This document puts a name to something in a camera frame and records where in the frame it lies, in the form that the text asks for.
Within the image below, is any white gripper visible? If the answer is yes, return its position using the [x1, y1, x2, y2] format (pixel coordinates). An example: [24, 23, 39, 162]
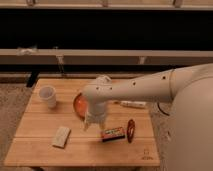
[83, 102, 107, 131]

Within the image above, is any white plastic cup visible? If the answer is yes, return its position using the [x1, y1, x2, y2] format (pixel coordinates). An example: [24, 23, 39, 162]
[39, 86, 57, 108]

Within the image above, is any red pepper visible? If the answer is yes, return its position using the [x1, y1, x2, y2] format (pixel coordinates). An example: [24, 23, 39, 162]
[127, 119, 135, 143]

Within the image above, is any orange bowl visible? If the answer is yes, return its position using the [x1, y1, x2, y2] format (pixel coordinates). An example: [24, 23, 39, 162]
[73, 93, 87, 120]

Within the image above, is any white sponge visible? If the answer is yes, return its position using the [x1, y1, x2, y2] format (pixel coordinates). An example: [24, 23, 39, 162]
[52, 126, 71, 148]

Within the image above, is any wooden railing beam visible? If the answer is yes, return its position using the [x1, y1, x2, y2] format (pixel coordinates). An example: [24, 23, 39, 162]
[0, 48, 213, 65]

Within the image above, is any white tube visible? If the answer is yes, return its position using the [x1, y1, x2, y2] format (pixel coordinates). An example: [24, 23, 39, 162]
[114, 101, 146, 108]

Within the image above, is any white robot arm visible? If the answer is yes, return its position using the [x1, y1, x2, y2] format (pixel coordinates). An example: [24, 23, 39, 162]
[82, 63, 213, 171]

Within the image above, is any small colourful box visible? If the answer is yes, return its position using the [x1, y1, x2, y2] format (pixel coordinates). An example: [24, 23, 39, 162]
[101, 127, 125, 142]

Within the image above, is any wooden table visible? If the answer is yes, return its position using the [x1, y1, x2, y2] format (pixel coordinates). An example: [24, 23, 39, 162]
[4, 79, 160, 167]

